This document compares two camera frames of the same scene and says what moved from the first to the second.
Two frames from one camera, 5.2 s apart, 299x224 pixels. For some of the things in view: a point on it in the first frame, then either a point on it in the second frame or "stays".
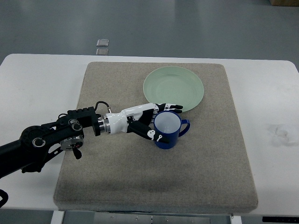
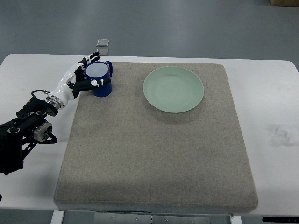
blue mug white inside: (169, 124) to (98, 70)
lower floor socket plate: (102, 51) stays
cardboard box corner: (284, 3) stays
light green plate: (174, 86) stays
